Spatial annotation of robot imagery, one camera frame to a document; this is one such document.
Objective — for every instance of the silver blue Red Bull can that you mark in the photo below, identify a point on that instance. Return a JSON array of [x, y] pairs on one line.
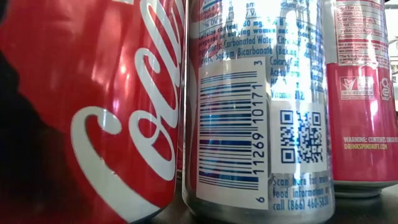
[[233, 140]]

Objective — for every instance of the red Coca-Cola can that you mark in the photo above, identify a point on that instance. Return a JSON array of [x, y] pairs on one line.
[[179, 155], [62, 62]]

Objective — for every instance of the pink white Spindrift can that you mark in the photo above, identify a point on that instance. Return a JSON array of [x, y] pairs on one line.
[[360, 124]]

